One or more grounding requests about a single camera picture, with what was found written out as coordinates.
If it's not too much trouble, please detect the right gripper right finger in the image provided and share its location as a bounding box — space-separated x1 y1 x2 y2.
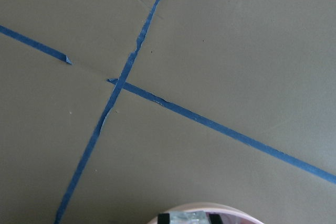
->
208 214 223 224

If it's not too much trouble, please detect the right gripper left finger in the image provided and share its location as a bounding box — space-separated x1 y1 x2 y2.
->
157 213 170 224

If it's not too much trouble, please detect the pink bowl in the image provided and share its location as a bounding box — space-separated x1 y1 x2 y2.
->
149 202 261 223

